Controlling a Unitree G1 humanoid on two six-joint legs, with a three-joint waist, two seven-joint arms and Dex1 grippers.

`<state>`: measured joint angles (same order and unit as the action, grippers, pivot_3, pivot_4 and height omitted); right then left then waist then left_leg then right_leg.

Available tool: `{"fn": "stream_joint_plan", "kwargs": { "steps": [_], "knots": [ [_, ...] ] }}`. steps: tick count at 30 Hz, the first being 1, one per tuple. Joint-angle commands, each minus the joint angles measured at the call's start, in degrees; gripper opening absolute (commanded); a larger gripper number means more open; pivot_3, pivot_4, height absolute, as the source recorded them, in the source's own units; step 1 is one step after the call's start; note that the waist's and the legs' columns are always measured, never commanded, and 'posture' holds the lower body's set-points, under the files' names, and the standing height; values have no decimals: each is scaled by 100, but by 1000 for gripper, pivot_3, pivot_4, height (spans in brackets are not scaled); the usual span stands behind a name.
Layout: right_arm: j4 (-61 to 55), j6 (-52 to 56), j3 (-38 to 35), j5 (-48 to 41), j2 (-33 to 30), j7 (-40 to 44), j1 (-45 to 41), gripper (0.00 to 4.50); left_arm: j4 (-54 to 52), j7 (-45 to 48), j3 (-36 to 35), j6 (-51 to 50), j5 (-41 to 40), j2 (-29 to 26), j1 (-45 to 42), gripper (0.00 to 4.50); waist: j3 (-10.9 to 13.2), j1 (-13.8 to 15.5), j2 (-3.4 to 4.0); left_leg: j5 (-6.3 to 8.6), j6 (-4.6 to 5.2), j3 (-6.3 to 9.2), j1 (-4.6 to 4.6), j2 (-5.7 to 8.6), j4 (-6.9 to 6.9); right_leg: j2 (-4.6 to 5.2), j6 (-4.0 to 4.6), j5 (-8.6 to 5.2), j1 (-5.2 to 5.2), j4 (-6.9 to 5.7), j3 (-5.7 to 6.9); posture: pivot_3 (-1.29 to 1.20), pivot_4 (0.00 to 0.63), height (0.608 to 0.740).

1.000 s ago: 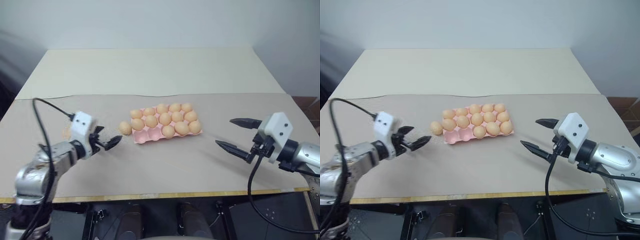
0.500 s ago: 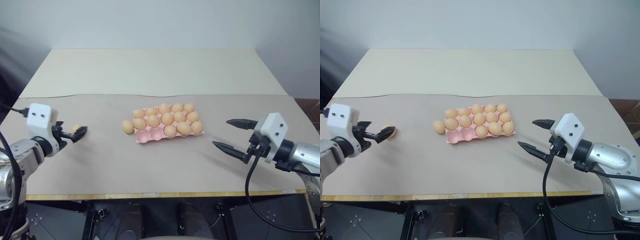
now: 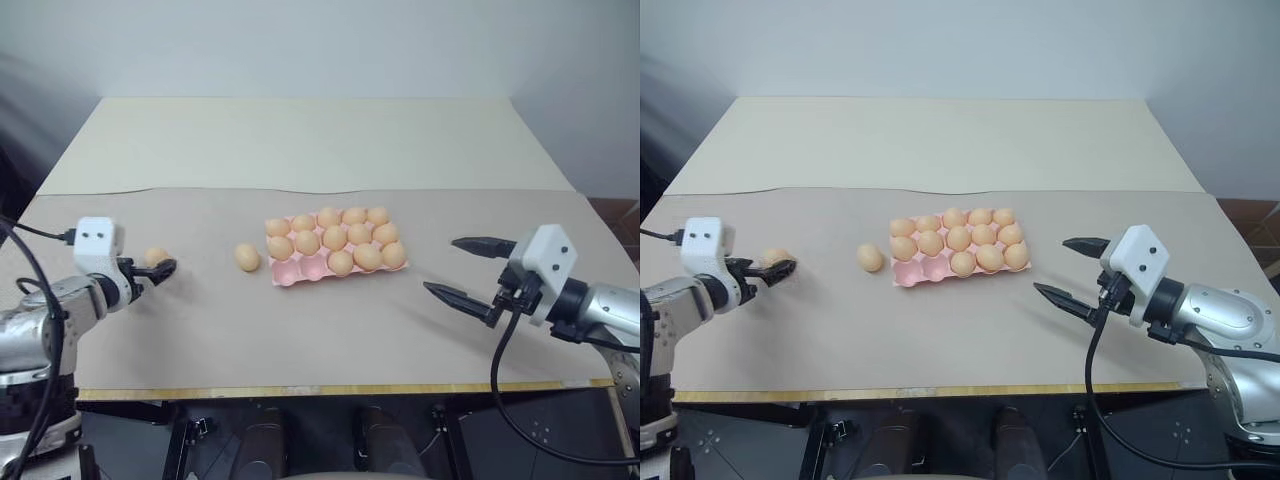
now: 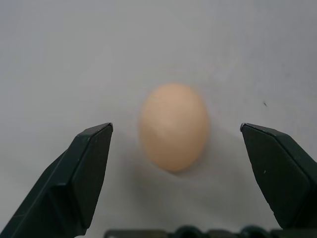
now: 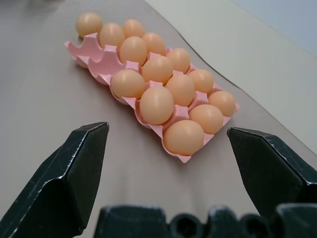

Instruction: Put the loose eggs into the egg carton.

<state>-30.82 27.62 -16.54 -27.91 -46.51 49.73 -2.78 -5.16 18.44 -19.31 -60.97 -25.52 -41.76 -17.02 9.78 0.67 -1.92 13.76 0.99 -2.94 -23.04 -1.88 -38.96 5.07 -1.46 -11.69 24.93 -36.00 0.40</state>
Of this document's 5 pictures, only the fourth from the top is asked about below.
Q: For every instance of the beige egg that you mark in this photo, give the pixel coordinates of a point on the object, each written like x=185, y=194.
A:
x=173, y=127

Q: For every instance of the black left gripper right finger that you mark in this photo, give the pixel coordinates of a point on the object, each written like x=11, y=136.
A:
x=280, y=173

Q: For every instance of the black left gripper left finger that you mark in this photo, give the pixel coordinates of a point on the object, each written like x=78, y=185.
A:
x=74, y=178

